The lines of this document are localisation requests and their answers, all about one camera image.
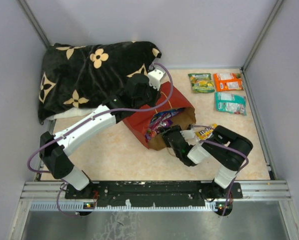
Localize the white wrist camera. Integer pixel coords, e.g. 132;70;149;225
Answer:
180;127;196;141
147;68;166;91

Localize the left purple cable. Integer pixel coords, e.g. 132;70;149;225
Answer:
26;62;175;216

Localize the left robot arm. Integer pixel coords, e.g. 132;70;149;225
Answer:
39;70;165;199

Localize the yellow m&m's packet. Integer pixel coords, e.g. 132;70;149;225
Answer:
194;123;218;140

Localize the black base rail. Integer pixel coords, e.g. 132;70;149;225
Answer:
65;180;229;208

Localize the purple snack packet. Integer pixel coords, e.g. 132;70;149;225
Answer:
145;107;185;142

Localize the orange snack packet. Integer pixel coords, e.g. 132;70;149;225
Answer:
213;73;244;92

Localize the green yellow snack packet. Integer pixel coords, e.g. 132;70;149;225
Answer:
188;73;215;94

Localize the black floral pillow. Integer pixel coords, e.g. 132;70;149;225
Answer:
37;41;162;124

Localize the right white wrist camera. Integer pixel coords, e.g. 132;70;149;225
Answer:
180;127;196;141

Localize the red brown paper bag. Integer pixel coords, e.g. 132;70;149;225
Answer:
123;87;196;151

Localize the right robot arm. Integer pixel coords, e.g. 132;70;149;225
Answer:
161;125;254;200

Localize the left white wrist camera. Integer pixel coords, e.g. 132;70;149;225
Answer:
147;68;166;91

